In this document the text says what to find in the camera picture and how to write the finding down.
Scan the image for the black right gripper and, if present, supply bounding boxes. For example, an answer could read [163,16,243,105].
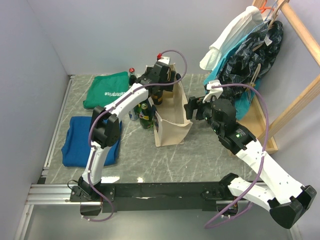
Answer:
[183,94,223,135]

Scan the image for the beige canvas tote bag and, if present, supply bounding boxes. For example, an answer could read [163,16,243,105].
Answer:
[145,63,194,148]

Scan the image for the silver top beverage can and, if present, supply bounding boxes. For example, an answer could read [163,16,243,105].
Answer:
[151,90,163,106]

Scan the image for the red cap cola bottle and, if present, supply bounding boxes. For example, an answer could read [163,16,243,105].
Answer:
[128,67,137,87]

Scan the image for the green glass bottle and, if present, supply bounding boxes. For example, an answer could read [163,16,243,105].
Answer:
[139,102,154,129]
[134,104,141,118]

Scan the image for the red top beverage can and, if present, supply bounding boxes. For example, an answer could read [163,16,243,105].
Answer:
[128,109,139,121]

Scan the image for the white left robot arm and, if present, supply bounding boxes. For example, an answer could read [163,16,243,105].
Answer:
[77,60,186,201]

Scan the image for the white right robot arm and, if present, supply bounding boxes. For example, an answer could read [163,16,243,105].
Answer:
[184,96,317,229]

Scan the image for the teal hanging shirt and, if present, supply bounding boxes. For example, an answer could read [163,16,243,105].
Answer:
[203,35,255,120]

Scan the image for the folded green t-shirt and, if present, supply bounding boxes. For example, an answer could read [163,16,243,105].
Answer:
[83,71,129,109]

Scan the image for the wooden clothes rack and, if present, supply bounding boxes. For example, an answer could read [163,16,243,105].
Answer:
[217,0,320,157]

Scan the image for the dark patterned hanging shirt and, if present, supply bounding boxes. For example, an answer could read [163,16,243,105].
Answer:
[205,20,284,85]

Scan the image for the white hanging shirt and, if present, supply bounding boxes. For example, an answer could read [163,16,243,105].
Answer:
[199,5,263,71]

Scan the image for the folded blue cloth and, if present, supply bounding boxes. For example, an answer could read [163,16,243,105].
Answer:
[61,115,123,168]

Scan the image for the orange plastic hanger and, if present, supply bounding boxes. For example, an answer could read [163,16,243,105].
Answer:
[259,0,273,14]

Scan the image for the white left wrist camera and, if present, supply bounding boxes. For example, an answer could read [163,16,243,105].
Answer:
[157,53,171,66]

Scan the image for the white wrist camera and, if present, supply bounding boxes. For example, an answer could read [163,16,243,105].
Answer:
[202,79,223,103]
[157,53,171,66]

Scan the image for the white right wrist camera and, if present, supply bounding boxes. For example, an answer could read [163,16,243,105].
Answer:
[202,79,223,103]

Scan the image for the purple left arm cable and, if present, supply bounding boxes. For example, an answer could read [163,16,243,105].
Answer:
[88,49,188,223]

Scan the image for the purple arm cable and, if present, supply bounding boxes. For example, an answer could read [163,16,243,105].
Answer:
[88,49,188,223]
[203,83,270,229]

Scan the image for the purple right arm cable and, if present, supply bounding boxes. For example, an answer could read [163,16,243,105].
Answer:
[203,83,270,229]

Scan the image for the aluminium frame rail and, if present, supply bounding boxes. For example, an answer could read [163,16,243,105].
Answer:
[14,74,94,240]

